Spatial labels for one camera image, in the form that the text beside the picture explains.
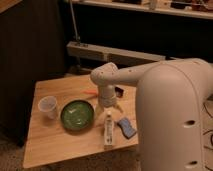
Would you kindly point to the grey metal beam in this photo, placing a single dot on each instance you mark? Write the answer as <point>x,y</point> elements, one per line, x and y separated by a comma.
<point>109,54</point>

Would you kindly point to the clear plastic cup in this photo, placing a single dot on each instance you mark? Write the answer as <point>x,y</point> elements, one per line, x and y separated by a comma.
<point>48,106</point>

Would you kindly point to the green bowl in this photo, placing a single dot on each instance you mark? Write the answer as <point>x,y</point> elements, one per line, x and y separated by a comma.
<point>77,115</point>

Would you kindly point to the wooden table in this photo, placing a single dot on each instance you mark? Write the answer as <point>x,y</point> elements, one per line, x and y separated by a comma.
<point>59,139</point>

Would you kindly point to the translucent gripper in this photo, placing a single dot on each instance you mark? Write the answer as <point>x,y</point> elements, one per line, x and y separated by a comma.
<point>119,93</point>

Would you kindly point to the orange carrot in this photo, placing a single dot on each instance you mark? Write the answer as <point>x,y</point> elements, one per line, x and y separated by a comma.
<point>92,92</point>

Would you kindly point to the metal pole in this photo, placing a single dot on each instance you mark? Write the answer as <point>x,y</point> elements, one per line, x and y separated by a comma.
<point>77,37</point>

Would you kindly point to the blue sponge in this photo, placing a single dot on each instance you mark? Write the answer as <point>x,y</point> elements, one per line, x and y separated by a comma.
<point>127,130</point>

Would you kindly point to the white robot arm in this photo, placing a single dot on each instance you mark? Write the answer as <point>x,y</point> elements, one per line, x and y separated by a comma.
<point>169,104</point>

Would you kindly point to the wooden shelf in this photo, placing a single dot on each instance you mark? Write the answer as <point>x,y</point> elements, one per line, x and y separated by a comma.
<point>202,9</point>

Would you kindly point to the white bottle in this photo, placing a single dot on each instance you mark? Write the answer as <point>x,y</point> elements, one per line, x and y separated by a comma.
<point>108,130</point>

